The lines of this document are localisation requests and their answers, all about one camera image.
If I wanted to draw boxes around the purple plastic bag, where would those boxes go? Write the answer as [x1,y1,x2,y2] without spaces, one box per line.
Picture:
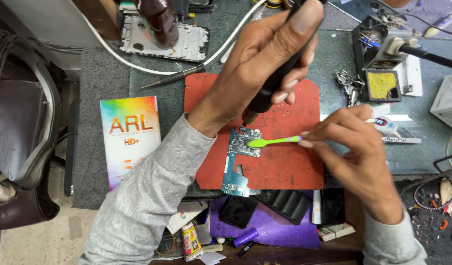
[207,195,321,250]

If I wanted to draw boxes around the brown bottle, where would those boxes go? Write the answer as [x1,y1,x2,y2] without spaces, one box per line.
[133,0,180,50]

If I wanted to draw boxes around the metal ruler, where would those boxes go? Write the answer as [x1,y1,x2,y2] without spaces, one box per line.
[381,136,422,144]

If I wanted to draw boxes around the white glue tube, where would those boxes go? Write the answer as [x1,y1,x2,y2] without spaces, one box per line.
[365,116,400,136]

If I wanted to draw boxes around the white phone frame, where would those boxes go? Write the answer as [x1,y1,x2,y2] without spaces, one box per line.
[119,14,210,62]

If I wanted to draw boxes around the person's left hand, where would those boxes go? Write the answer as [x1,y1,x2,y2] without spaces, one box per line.
[187,0,325,137]

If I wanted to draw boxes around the white paper card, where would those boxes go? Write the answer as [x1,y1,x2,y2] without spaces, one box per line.
[166,200,208,235]

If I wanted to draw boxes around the white cardboard box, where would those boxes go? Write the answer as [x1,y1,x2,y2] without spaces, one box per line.
[430,72,452,134]

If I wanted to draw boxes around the bunch of metal keys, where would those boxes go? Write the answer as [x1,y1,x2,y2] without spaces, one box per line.
[336,70,365,107]

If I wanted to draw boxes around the green toothbrush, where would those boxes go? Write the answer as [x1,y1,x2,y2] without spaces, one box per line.
[247,135,303,149]

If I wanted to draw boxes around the small white carton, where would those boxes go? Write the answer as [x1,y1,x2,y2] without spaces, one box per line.
[317,222,356,243]

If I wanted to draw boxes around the black marker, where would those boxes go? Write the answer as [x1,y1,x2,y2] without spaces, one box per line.
[237,241,256,257]

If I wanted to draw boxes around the grey carpet mat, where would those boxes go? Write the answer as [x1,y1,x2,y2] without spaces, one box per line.
[72,45,212,210]

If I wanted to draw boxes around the green table mat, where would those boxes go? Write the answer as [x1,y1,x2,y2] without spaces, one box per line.
[129,0,452,176]

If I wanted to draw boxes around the dark grey pen tool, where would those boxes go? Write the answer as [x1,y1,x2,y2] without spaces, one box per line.
[141,64,206,89]

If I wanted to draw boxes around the white strip packet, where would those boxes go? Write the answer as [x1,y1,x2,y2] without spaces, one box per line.
[312,189,322,225]

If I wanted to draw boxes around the yellow cleaning sponge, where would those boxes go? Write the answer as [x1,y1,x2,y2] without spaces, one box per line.
[367,72,397,99]

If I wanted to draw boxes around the black wire coil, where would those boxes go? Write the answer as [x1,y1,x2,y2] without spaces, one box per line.
[412,153,452,211]

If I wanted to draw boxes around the red silicone work mat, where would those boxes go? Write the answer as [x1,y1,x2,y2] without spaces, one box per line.
[183,73,325,191]

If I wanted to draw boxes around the person's right hand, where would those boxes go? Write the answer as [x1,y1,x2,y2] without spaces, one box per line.
[298,105,404,226]

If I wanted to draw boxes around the beige black soldering iron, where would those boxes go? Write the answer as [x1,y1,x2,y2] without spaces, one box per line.
[382,37,452,71]

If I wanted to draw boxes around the white marker pen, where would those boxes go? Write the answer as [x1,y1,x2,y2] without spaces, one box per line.
[423,10,452,38]

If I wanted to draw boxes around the purple cap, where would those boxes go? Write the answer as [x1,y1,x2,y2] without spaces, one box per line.
[232,227,260,249]

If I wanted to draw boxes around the blue phone circuit board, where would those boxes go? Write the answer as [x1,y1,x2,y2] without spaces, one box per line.
[221,127,263,198]

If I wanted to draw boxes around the white cable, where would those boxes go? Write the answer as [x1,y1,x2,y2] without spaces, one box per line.
[67,0,268,76]

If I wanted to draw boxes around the black hot air tool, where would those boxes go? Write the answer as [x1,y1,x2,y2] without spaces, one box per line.
[242,0,327,127]

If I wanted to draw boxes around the yellow red glue tube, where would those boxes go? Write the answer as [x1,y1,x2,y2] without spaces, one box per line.
[181,222,204,262]

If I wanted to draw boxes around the black soldering iron stand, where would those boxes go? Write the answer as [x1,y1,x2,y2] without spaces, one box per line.
[352,15,418,103]

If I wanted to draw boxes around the black smartphone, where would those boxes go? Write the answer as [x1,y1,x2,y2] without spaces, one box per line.
[220,195,260,229]

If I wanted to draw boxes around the rainbow screen box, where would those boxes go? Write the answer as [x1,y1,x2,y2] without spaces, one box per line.
[100,96,162,191]

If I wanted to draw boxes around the dark brown chair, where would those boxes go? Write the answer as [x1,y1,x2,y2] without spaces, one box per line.
[0,27,80,232]

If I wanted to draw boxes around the black phone screen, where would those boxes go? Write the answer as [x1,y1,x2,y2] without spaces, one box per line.
[320,188,346,225]

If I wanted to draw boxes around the black ribbed case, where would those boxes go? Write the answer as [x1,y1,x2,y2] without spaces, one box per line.
[253,189,312,225]

